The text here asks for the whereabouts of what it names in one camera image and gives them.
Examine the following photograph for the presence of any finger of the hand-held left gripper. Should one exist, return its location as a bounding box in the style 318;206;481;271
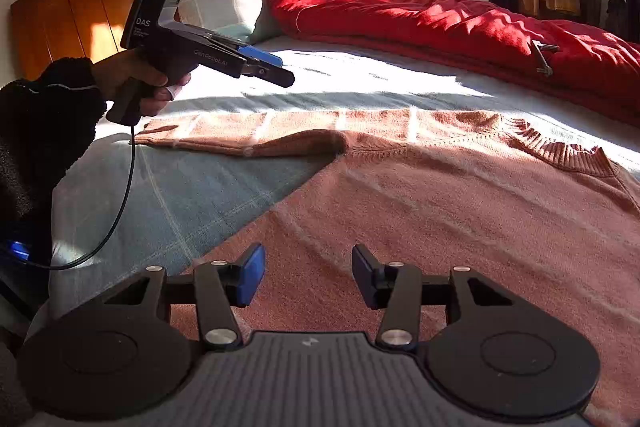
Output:
247;66;296;88
239;46;282;66

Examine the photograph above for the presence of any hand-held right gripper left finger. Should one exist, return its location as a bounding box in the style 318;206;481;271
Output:
102;243;266;350

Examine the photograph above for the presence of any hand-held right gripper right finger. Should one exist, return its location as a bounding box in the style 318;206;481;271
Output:
351;244;516;350

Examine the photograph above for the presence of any person's left hand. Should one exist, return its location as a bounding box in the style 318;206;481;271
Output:
92;52;192;116

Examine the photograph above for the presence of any red quilt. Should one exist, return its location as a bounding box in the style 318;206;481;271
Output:
260;0;640;128

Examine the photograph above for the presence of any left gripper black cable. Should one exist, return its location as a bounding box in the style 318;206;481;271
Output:
0;123;137;271

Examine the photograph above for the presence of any orange knit sweater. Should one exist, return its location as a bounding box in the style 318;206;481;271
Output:
131;104;640;427

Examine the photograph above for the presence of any grey metal clamp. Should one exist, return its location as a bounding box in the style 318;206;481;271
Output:
532;41;559;78

